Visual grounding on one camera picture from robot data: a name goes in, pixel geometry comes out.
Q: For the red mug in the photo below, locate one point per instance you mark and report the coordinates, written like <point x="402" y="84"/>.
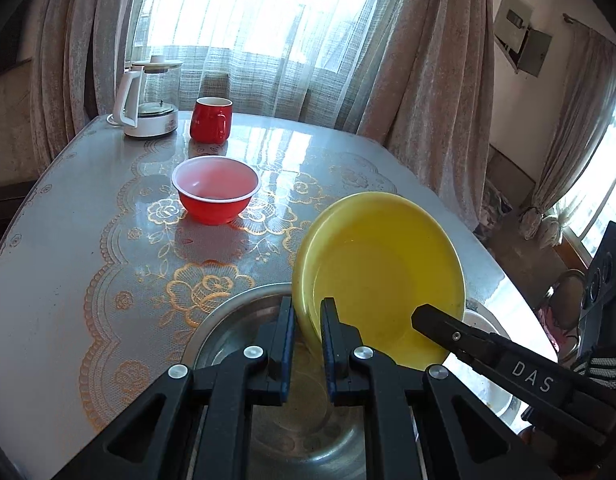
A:
<point x="208" y="122"/>

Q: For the wall electrical box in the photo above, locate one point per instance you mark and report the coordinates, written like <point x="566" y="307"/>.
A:
<point x="530" y="52"/>

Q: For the pink cloth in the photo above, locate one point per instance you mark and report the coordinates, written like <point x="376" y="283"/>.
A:
<point x="550" y="325"/>

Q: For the beige patterned curtain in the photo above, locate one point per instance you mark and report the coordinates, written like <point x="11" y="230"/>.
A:
<point x="578" y="135"/>
<point x="428" y="85"/>
<point x="68" y="60"/>

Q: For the dark round-back chair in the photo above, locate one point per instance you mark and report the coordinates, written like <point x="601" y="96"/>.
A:
<point x="570" y="300"/>

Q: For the yellow plastic bowl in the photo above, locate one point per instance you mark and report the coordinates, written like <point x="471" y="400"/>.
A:
<point x="383" y="270"/>

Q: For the person's right hand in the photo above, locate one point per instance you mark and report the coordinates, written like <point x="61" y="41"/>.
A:
<point x="608" y="365"/>

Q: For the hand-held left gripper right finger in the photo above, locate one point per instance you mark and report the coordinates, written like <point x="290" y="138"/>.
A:
<point x="328" y="355"/>

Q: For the white glass electric kettle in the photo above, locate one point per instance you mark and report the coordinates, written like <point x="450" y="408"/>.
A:
<point x="153" y="127"/>

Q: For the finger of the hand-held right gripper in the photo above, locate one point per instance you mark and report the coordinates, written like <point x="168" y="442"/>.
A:
<point x="453" y="332"/>

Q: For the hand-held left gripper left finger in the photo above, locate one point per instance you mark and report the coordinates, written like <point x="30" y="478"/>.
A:
<point x="287" y="355"/>

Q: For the patterned sack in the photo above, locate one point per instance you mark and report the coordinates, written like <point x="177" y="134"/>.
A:
<point x="488" y="210"/>

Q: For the red plastic bowl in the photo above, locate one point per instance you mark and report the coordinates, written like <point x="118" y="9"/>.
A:
<point x="213" y="210"/>

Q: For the white sheer curtain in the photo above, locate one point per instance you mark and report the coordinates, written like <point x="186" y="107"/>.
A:
<point x="268" y="75"/>

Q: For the small white deep plate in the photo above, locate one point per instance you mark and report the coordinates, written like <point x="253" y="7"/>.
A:
<point x="490" y="322"/>

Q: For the stainless steel bowl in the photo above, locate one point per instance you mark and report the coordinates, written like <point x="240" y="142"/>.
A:
<point x="298" y="440"/>

